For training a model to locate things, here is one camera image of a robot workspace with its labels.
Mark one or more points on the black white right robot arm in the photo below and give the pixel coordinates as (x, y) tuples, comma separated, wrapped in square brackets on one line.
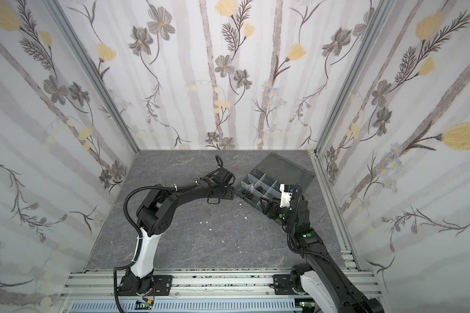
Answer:
[(319, 277)]

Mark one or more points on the white slotted cable duct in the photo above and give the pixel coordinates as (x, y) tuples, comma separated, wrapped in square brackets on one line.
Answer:
[(188, 305)]

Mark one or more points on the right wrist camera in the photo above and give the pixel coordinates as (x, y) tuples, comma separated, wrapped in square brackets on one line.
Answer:
[(286, 195)]

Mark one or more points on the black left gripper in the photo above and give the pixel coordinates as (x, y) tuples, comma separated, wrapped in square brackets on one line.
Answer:
[(230, 195)]

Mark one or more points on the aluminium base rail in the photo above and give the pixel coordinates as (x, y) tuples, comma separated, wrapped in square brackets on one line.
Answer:
[(181, 284)]

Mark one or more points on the grey compartment organizer box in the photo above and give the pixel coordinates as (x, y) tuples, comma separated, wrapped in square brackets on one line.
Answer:
[(265, 179)]

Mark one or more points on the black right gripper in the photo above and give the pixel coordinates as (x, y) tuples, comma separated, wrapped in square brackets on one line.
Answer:
[(268, 207)]

